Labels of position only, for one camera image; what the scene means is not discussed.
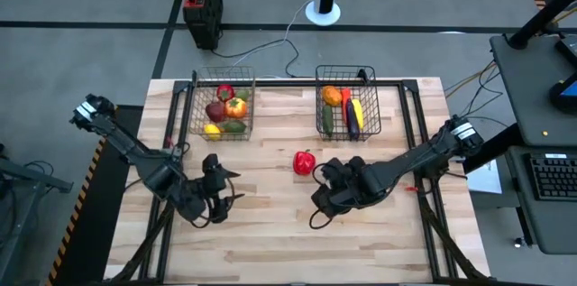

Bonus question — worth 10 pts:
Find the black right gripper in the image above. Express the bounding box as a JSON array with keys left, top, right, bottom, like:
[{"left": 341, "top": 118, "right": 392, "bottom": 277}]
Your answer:
[{"left": 310, "top": 155, "right": 376, "bottom": 220}]

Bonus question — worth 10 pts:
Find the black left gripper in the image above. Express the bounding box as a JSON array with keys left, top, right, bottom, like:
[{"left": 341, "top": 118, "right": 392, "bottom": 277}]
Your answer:
[{"left": 188, "top": 152, "right": 246, "bottom": 226}]

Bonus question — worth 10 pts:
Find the yellow lemon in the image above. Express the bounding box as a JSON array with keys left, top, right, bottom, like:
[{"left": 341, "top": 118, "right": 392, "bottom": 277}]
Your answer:
[{"left": 203, "top": 123, "right": 223, "bottom": 142}]

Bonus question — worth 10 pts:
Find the purple eggplant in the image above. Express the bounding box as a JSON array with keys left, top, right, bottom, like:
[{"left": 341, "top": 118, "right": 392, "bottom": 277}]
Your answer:
[{"left": 344, "top": 98, "right": 362, "bottom": 141}]

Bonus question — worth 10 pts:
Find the small green bell pepper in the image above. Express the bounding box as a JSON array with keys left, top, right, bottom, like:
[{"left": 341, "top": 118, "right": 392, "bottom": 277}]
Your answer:
[{"left": 218, "top": 119, "right": 248, "bottom": 134}]

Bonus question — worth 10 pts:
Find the long dark green pepper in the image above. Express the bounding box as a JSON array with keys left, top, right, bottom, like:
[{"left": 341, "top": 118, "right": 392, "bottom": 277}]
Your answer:
[{"left": 322, "top": 105, "right": 335, "bottom": 137}]

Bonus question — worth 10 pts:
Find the dark red apple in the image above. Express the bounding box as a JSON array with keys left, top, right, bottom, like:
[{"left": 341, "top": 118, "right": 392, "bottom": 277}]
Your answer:
[{"left": 205, "top": 101, "right": 226, "bottom": 124}]

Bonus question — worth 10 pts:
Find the orange bell pepper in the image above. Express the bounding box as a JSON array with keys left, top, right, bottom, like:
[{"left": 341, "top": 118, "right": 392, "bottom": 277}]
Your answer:
[{"left": 224, "top": 97, "right": 249, "bottom": 120}]

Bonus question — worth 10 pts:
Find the orange carrot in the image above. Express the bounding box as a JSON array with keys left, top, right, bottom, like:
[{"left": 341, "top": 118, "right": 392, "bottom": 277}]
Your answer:
[{"left": 340, "top": 88, "right": 353, "bottom": 125}]

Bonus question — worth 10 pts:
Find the orange mango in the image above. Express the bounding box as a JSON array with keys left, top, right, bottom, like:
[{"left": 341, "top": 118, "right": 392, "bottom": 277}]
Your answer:
[{"left": 321, "top": 85, "right": 343, "bottom": 107}]

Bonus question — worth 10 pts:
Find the small red bell pepper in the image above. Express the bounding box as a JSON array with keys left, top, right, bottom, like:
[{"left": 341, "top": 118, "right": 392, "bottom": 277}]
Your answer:
[{"left": 215, "top": 83, "right": 236, "bottom": 103}]

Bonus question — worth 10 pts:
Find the large red bell pepper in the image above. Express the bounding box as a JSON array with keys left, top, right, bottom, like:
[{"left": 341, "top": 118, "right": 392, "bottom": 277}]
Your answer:
[{"left": 292, "top": 149, "right": 317, "bottom": 177}]

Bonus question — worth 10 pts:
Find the white paper sheet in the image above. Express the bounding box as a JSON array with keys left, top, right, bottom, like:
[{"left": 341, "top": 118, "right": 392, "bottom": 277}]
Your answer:
[{"left": 463, "top": 157, "right": 504, "bottom": 195}]

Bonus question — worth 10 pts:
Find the black desk leg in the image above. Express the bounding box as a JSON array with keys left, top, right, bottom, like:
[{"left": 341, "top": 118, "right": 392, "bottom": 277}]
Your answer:
[{"left": 462, "top": 123, "right": 524, "bottom": 175}]

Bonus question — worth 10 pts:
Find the red and black box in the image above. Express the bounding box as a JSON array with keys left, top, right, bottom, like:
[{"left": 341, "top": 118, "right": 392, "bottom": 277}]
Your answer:
[{"left": 181, "top": 0, "right": 224, "bottom": 51}]

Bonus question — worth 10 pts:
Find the grey metal stand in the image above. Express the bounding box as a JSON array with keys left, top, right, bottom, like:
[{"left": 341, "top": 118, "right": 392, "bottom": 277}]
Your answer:
[{"left": 0, "top": 141, "right": 76, "bottom": 286}]

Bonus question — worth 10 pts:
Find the grey desk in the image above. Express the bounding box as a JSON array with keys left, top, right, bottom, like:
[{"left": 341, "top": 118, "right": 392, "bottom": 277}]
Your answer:
[{"left": 490, "top": 32, "right": 577, "bottom": 255}]

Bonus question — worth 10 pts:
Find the black keyboard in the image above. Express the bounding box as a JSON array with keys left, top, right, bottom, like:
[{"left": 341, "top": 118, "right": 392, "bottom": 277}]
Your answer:
[{"left": 525, "top": 152, "right": 577, "bottom": 201}]

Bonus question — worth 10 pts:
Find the black device with blue screen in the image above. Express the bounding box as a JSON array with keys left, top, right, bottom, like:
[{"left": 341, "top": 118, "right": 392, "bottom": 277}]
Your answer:
[{"left": 548, "top": 73, "right": 577, "bottom": 114}]

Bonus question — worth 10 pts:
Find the copper wire basket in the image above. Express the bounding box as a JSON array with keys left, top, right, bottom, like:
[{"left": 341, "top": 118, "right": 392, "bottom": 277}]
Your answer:
[{"left": 188, "top": 66, "right": 256, "bottom": 142}]

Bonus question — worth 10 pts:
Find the black wire basket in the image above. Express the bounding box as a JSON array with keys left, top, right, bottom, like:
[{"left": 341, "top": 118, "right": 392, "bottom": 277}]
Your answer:
[{"left": 315, "top": 64, "right": 383, "bottom": 142}]

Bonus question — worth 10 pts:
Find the black metal table frame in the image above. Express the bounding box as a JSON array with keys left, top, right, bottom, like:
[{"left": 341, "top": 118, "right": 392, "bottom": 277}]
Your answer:
[{"left": 107, "top": 78, "right": 497, "bottom": 286}]

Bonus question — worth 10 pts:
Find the black floor cable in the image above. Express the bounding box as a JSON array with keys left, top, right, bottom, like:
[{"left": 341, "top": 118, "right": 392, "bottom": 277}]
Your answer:
[
  {"left": 210, "top": 38, "right": 316, "bottom": 79},
  {"left": 450, "top": 64, "right": 510, "bottom": 136}
]

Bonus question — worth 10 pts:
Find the white floor cable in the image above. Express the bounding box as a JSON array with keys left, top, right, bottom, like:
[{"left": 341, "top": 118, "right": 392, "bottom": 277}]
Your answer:
[{"left": 223, "top": 0, "right": 315, "bottom": 75}]

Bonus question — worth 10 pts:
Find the yellow floor cable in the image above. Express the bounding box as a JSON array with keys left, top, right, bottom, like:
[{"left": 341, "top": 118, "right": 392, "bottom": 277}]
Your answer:
[{"left": 444, "top": 60, "right": 499, "bottom": 96}]

